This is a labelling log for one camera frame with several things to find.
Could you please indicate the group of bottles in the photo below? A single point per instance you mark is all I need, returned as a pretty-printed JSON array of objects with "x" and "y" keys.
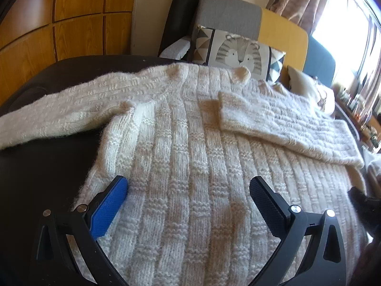
[{"x": 354, "y": 101}]

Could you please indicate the deer print pillow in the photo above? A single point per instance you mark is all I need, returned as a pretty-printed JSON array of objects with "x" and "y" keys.
[{"x": 303, "y": 82}]

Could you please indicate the cream knit sweater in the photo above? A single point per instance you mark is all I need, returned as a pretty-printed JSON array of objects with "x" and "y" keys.
[{"x": 190, "y": 161}]

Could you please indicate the black rolled mat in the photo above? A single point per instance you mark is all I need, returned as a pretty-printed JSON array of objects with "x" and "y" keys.
[{"x": 181, "y": 12}]

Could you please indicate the window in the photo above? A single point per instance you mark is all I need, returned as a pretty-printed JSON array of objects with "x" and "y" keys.
[{"x": 348, "y": 29}]

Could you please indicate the tiger print pillow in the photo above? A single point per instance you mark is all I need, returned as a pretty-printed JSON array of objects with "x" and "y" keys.
[{"x": 238, "y": 53}]

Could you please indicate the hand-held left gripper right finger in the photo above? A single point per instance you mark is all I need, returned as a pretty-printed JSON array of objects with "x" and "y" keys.
[{"x": 268, "y": 205}]

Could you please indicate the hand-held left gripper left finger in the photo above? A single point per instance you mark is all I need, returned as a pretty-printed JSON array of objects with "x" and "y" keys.
[{"x": 110, "y": 204}]

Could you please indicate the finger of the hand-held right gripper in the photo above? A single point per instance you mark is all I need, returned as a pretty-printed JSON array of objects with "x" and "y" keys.
[{"x": 364, "y": 205}]

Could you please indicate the patterned beige curtain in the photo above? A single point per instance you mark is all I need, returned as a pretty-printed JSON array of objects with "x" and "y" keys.
[{"x": 300, "y": 0}]

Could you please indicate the grey yellow blue sofa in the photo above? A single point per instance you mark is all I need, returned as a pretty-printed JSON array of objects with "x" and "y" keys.
[{"x": 232, "y": 15}]

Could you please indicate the wooden side table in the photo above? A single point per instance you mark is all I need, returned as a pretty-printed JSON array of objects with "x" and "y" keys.
[{"x": 364, "y": 125}]

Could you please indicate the wooden wardrobe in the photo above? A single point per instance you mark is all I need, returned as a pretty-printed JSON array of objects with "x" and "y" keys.
[{"x": 74, "y": 15}]

